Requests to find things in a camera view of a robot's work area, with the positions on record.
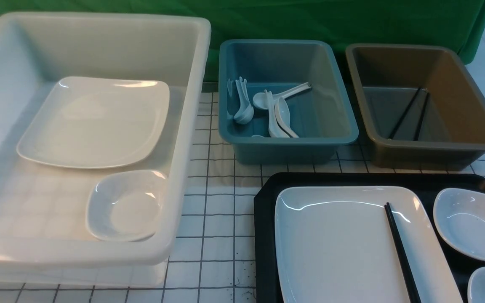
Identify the large white plastic bin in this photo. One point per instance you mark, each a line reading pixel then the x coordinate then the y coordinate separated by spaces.
pixel 43 237

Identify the black chopstick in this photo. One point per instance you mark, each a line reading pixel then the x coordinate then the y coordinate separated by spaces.
pixel 398 124
pixel 410 283
pixel 421 117

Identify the small white bowl in bin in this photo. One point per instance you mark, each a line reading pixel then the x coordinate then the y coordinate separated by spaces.
pixel 126 206

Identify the white spoon centre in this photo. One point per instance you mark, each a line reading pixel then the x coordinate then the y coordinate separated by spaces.
pixel 279 117

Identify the white rice plate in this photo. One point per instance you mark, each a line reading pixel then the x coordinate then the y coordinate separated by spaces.
pixel 334 245

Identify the white square plate in bin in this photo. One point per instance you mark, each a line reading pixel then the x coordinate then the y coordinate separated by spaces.
pixel 97 123

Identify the blue plastic bin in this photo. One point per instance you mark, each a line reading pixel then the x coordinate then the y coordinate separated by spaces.
pixel 306 74

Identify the brown plastic bin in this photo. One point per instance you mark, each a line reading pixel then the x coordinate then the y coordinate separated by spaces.
pixel 384 78

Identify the white spoon left pair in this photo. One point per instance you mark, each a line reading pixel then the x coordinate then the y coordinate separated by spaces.
pixel 246 109

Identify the green cloth backdrop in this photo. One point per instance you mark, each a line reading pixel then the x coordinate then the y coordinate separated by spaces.
pixel 454 24

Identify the black serving tray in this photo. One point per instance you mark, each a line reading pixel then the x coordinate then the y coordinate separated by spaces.
pixel 425 186

